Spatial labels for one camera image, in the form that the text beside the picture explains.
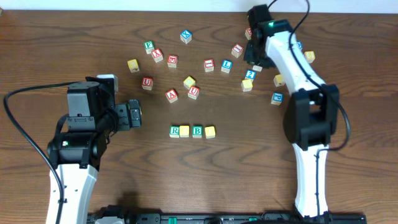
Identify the yellow B block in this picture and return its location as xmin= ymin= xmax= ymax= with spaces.
xmin=304 ymin=51 xmax=315 ymax=63

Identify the red U block left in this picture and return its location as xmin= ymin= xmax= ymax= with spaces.
xmin=142 ymin=77 xmax=154 ymax=90

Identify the red I block upper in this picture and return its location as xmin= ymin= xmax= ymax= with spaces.
xmin=231 ymin=44 xmax=244 ymax=58

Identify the green F block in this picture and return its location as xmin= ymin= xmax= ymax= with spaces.
xmin=144 ymin=40 xmax=155 ymax=54

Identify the red U block centre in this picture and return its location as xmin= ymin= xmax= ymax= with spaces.
xmin=188 ymin=86 xmax=200 ymax=100

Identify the red E block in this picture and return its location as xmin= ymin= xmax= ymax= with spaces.
xmin=167 ymin=55 xmax=178 ymax=68

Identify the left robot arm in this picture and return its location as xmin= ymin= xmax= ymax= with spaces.
xmin=46 ymin=74 xmax=142 ymax=223

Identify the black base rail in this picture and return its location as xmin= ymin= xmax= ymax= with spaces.
xmin=86 ymin=212 xmax=367 ymax=224

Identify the yellow tilted block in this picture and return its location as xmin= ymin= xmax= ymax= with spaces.
xmin=183 ymin=76 xmax=196 ymax=90

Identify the green B block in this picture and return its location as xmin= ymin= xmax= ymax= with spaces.
xmin=192 ymin=126 xmax=203 ymax=138

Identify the blue L block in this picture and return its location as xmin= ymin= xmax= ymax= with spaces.
xmin=221 ymin=60 xmax=233 ymax=73

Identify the green R block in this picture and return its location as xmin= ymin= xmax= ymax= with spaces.
xmin=169 ymin=126 xmax=180 ymax=138

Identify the red u block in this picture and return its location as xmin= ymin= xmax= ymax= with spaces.
xmin=142 ymin=77 xmax=154 ymax=90
xmin=188 ymin=86 xmax=200 ymax=100

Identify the yellow S block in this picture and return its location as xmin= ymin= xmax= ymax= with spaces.
xmin=241 ymin=79 xmax=253 ymax=92

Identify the blue P block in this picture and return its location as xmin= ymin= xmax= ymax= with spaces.
xmin=271 ymin=92 xmax=284 ymax=105

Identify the blue 2 block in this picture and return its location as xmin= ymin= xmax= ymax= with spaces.
xmin=244 ymin=70 xmax=257 ymax=82

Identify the yellow block far left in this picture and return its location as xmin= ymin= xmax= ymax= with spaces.
xmin=127 ymin=59 xmax=139 ymax=73

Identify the red I block centre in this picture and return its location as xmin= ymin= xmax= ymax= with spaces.
xmin=204 ymin=58 xmax=215 ymax=72

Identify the yellow K block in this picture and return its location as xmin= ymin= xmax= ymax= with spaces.
xmin=274 ymin=74 xmax=285 ymax=86

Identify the blue D block upper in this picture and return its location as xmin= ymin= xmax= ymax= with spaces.
xmin=297 ymin=41 xmax=303 ymax=50

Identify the yellow O block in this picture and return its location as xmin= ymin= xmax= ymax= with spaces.
xmin=179 ymin=125 xmax=190 ymax=138
xmin=205 ymin=126 xmax=216 ymax=139

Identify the red i block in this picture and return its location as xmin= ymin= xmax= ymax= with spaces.
xmin=204 ymin=58 xmax=215 ymax=72
xmin=231 ymin=44 xmax=244 ymax=58

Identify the red A block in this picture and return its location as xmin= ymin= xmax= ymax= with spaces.
xmin=165 ymin=89 xmax=178 ymax=103

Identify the blue X block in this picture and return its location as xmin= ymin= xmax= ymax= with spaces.
xmin=180 ymin=30 xmax=192 ymax=44

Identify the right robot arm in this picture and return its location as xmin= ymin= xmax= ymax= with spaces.
xmin=244 ymin=4 xmax=339 ymax=219

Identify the blue T block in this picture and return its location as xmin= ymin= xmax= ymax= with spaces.
xmin=252 ymin=65 xmax=262 ymax=72

